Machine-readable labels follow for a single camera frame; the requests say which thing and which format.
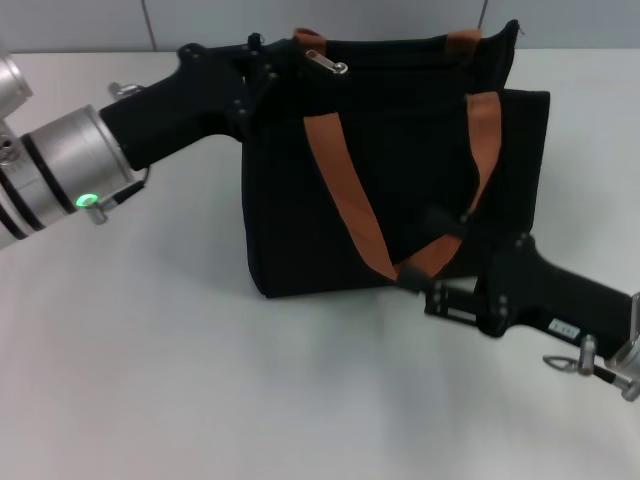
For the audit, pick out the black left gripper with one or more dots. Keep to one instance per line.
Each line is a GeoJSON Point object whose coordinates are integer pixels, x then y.
{"type": "Point", "coordinates": [190, 105]}

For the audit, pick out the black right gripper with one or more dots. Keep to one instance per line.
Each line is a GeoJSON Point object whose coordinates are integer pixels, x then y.
{"type": "Point", "coordinates": [550, 295]}

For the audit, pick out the silver zipper pull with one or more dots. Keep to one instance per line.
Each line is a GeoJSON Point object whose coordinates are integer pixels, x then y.
{"type": "Point", "coordinates": [325, 61]}

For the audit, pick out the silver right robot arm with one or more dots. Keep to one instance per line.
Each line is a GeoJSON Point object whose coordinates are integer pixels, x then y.
{"type": "Point", "coordinates": [627, 350]}

